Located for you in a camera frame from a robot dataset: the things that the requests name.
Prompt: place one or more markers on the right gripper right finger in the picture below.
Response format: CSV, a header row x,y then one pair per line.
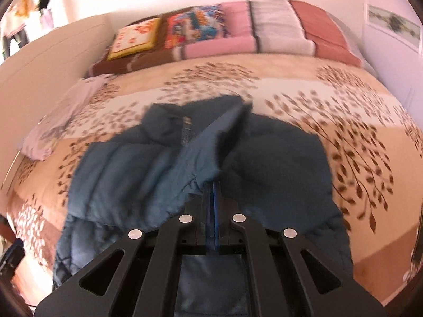
x,y
285,275

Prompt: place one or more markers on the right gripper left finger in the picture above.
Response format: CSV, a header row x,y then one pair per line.
x,y
138,275

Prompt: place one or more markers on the dark blue puffer jacket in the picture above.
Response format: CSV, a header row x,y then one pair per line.
x,y
277,174

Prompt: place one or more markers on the lilac floral cloth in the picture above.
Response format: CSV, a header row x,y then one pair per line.
x,y
41,141

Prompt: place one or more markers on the beige leaf-pattern bed blanket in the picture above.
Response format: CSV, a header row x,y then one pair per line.
x,y
373,146

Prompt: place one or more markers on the beige bed side board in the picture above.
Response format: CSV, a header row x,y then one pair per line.
x,y
36,77

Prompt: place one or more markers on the brown striped blanket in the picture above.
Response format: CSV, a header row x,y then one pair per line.
x,y
156,56

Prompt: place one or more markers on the yellow embroidered cushion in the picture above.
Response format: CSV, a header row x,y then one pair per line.
x,y
135,38

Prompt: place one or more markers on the terracotta red pillow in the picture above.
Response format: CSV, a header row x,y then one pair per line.
x,y
330,43

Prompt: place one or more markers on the pink white striped folded blanket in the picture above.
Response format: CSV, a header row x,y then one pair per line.
x,y
255,27

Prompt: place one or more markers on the colourful cartoon cushion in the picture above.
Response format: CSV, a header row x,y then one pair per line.
x,y
197,24

